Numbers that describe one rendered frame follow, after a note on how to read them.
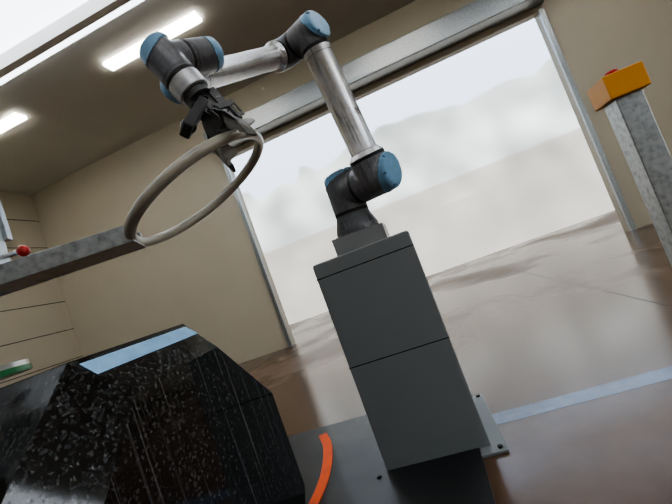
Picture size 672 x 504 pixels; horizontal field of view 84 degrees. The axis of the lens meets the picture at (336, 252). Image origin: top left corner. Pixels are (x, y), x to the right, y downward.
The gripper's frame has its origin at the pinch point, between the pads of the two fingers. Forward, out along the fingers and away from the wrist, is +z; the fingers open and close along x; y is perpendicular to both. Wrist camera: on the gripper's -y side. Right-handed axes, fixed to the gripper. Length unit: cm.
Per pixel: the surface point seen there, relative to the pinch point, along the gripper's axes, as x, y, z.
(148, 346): 14.2, -42.8, 21.5
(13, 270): 42, -45, -17
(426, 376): 32, 24, 93
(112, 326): 642, 123, -103
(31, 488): 1, -69, 28
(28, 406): 8, -63, 18
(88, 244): 33.6, -30.6, -10.7
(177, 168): 3.7, -15.1, -5.7
